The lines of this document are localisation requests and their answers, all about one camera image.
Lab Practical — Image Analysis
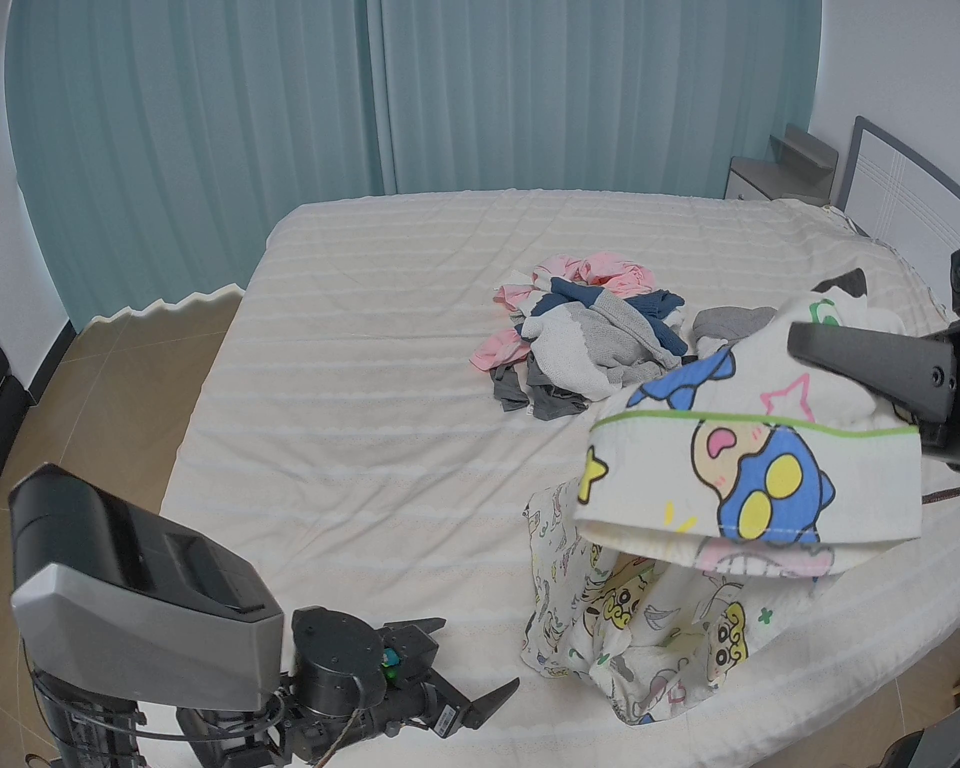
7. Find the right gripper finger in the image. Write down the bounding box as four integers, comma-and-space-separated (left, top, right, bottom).
888, 397, 960, 472
786, 321, 960, 423

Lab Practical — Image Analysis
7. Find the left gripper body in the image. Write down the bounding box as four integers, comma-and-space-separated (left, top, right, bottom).
375, 645, 470, 751

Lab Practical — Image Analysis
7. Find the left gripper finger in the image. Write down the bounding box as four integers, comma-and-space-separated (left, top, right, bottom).
459, 678, 521, 735
384, 617, 447, 655

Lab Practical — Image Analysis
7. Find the white printed pyjama top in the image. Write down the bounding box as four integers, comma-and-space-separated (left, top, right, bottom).
521, 268, 925, 727

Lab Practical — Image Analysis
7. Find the pile of clothes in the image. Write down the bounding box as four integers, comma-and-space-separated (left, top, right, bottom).
470, 252, 710, 421

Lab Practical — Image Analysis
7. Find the bed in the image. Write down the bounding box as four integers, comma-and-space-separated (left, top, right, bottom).
153, 114, 960, 768

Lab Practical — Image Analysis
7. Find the grey garment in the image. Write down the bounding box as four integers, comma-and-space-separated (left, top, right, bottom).
691, 306, 778, 358

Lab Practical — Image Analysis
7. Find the grey bedside table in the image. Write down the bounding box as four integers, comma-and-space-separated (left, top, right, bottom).
725, 123, 839, 205

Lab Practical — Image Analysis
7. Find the blue-green curtain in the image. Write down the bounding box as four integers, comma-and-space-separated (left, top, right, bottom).
367, 0, 824, 202
3, 0, 385, 335

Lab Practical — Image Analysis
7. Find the dark grey chest of drawers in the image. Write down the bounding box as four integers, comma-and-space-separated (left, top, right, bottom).
0, 345, 37, 481

